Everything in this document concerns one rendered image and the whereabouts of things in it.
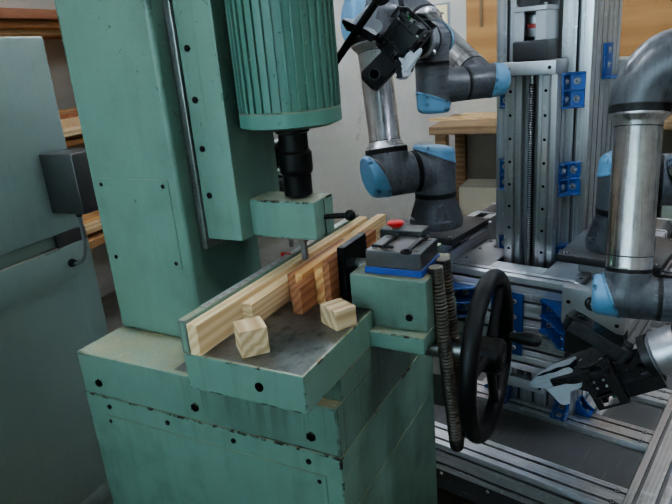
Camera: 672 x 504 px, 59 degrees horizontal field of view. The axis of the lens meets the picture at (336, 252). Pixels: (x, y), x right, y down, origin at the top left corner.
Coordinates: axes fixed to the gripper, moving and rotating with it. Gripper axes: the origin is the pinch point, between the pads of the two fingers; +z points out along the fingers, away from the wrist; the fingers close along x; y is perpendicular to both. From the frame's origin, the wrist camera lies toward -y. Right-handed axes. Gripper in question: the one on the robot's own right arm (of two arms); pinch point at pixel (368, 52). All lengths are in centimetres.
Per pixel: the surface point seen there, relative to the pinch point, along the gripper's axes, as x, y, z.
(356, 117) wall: -78, -138, -304
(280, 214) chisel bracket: 9.5, -27.0, 15.8
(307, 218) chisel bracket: 13.7, -23.5, 15.8
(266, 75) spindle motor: -4.3, -7.1, 20.9
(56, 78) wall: -179, -171, -129
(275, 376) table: 30, -28, 42
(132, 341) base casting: 4, -66, 27
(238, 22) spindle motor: -13.3, -4.4, 20.2
